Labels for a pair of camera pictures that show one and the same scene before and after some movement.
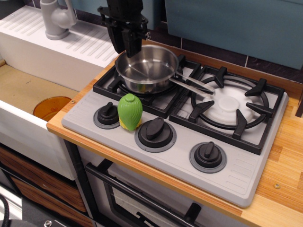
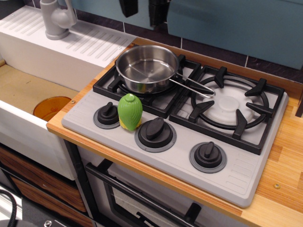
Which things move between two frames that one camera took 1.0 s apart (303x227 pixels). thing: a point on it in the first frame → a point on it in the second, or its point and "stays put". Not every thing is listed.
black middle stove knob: (156, 135) stays put
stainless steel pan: (153, 71) stays put
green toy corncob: (130, 110) stays put
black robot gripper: (125, 13) → (158, 12)
